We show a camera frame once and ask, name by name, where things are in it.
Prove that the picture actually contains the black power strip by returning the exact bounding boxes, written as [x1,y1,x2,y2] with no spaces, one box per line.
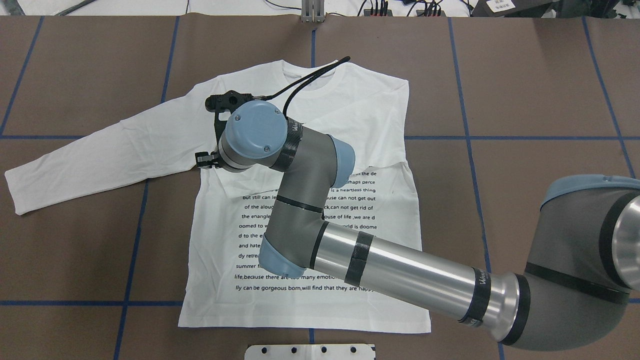
[358,0,446,18]

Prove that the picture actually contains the aluminium frame post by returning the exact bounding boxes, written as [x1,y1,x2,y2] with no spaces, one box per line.
[301,0,326,23]

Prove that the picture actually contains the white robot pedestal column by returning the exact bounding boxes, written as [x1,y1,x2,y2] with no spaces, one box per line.
[244,343,377,360]

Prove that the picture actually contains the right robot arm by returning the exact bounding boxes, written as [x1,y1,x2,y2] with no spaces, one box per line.
[195,91,639,351]

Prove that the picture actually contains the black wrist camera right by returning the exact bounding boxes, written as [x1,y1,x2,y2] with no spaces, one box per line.
[205,90,254,113]

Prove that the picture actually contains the white long-sleeve printed shirt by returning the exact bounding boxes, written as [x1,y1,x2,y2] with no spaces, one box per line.
[5,60,431,334]

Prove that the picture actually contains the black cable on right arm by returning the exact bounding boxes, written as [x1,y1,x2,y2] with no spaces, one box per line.
[252,56,351,121]

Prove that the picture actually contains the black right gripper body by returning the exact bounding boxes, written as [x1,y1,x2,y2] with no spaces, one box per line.
[212,112,236,171]

